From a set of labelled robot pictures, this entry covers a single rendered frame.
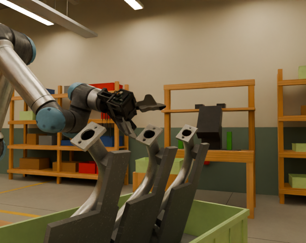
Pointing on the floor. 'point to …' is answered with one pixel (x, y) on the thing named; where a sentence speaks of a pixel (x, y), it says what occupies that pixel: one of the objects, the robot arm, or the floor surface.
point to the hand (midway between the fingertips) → (153, 124)
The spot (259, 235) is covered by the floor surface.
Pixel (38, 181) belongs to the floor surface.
